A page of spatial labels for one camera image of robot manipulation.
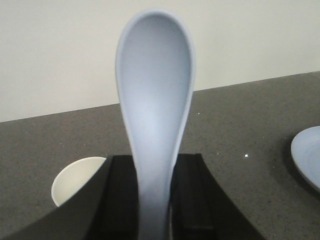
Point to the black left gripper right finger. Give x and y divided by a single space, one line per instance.
201 210

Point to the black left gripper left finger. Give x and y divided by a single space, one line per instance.
105 208

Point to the light blue plastic spoon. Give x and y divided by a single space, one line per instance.
155 72

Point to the brown paper cup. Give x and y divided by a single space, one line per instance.
73 177

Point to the light blue plastic plate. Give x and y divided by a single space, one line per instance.
305 152

